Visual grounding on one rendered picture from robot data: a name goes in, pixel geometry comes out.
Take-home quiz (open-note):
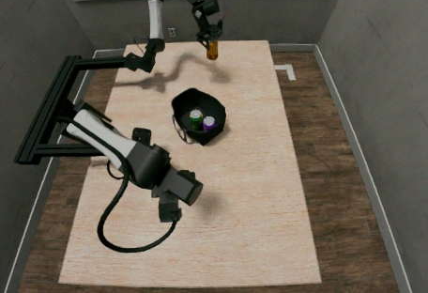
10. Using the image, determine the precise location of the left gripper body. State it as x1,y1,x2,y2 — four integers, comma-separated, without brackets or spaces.
195,16,222,40

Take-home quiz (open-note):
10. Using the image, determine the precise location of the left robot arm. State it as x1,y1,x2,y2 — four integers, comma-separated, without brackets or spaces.
138,0,222,69

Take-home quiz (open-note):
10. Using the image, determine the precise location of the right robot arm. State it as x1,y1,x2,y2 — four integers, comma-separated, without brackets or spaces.
56,100,204,206

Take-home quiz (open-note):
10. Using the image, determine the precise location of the black fabric bag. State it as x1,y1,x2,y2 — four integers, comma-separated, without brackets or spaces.
171,87,226,146

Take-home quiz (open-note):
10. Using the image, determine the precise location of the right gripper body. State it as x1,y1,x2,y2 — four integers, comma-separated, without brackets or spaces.
152,170,191,222

